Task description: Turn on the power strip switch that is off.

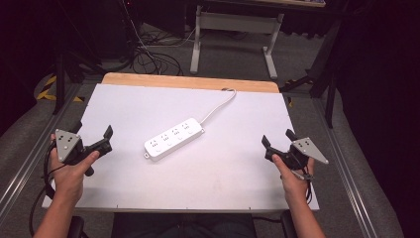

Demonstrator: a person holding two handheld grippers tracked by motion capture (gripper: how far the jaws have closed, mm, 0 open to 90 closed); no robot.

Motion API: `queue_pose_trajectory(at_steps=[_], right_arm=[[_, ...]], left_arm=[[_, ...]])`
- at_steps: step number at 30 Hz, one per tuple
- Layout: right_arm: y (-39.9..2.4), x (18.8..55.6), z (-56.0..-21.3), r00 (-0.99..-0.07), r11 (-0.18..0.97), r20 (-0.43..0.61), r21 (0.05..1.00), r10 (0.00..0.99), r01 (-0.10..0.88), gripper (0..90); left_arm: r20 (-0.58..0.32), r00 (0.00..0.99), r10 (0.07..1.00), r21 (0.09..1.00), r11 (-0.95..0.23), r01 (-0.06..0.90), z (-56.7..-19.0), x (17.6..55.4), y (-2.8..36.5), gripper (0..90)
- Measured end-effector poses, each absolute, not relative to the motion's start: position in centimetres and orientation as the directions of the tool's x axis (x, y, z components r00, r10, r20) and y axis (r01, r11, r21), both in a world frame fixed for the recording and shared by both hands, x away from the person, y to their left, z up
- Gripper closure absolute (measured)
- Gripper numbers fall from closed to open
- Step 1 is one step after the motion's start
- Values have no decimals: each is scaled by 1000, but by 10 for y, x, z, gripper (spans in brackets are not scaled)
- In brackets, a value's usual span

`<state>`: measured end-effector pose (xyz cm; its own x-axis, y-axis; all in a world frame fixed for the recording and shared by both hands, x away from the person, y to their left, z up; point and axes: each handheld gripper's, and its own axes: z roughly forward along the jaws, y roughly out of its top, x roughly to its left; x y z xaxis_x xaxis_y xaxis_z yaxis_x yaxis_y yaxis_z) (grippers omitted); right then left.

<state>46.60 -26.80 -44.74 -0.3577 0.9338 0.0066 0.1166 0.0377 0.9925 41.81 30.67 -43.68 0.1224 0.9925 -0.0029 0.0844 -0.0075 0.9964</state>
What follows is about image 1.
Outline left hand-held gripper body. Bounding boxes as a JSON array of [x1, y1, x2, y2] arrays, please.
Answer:
[[54, 128, 114, 166]]

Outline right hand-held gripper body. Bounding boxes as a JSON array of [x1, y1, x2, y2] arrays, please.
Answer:
[[263, 137, 330, 172]]

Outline white power strip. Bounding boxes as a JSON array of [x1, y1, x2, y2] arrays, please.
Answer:
[[143, 117, 206, 163]]

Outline person's left hand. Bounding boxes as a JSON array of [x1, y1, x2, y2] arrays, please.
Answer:
[[49, 133, 101, 203]]

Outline person's right hand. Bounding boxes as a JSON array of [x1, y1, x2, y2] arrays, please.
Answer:
[[271, 153, 315, 200]]

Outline yellow black floor tape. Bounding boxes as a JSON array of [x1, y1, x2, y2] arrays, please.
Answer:
[[35, 74, 85, 103]]

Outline black metal stand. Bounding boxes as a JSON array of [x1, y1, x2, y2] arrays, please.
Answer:
[[52, 49, 103, 116], [279, 18, 343, 130]]

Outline black chair armrest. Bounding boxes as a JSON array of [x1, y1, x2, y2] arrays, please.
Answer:
[[66, 215, 86, 238], [279, 209, 299, 238]]

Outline person's legs in dark trousers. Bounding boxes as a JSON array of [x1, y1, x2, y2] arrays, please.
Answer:
[[111, 212, 260, 238]]

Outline wooden desk top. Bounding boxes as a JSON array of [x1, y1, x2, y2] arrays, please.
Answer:
[[203, 0, 327, 9]]

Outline left hand-held gripper black cable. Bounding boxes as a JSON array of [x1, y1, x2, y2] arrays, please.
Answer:
[[29, 144, 67, 238]]

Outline hand-held gripper black cable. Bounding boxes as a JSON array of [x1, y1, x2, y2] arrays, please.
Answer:
[[297, 164, 315, 205], [29, 144, 67, 238]]

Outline aluminium rail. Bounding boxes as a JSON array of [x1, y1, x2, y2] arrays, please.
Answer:
[[311, 98, 379, 238], [0, 82, 84, 214]]

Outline right hand-held gripper black cable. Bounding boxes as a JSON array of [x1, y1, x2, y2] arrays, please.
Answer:
[[297, 164, 315, 205]]

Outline white power strip cable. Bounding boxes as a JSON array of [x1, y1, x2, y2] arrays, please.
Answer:
[[199, 87, 238, 127]]

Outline tangle of black floor cables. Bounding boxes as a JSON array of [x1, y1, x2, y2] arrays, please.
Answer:
[[121, 0, 198, 77]]

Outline white metal desk frame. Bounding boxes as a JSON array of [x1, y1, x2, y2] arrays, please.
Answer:
[[189, 4, 285, 80]]

